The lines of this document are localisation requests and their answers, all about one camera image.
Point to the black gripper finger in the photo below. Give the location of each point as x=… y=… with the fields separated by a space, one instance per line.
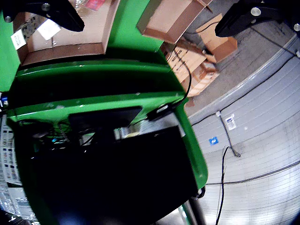
x=58 y=14
x=246 y=20

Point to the shallow cardboard tray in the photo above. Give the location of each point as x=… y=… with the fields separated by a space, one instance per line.
x=70 y=50

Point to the cow print hand cream box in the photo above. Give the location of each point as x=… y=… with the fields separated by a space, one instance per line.
x=22 y=35

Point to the taped brown cardboard box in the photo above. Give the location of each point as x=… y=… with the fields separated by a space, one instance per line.
x=202 y=79

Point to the open brown cardboard box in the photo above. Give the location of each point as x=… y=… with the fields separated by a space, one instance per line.
x=164 y=21

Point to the tall white carton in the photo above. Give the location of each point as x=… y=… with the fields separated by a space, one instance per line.
x=49 y=29

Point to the dark red carton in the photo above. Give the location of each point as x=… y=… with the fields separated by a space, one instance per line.
x=95 y=4

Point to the green metal shelf unit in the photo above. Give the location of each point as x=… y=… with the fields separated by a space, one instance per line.
x=105 y=77

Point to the black power adapter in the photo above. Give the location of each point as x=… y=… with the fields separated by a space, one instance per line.
x=159 y=113

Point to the printed paper sheet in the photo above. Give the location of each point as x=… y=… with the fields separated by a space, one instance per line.
x=8 y=152

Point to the black monitor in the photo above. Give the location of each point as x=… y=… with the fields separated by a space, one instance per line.
x=112 y=178

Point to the white and blue wall label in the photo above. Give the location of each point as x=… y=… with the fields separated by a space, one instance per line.
x=230 y=122

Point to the blue square wall sign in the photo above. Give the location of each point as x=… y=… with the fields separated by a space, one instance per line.
x=214 y=141

